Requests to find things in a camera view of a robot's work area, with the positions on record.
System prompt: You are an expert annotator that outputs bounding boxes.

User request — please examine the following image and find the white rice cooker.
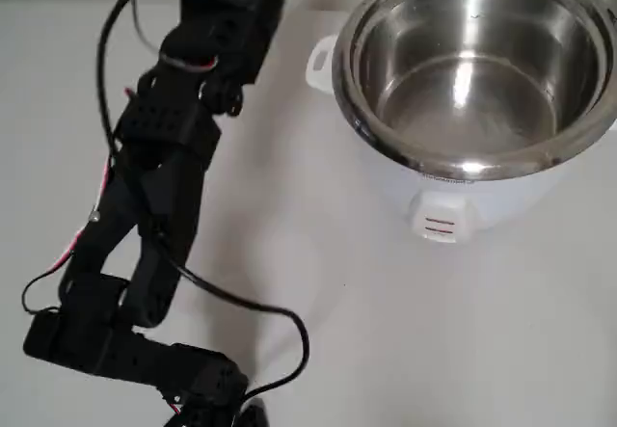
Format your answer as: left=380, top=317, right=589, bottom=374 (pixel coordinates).
left=306, top=0, right=617, bottom=245

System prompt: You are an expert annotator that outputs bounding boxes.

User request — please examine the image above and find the steel inner cooking pot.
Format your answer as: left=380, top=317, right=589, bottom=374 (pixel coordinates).
left=356, top=0, right=606, bottom=156

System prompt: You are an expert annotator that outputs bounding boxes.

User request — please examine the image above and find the red white wire bundle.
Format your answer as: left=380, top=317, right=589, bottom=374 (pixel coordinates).
left=21, top=50, right=221, bottom=315

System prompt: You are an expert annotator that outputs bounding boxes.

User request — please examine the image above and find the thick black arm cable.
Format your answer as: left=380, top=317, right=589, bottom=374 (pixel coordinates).
left=95, top=0, right=310, bottom=427

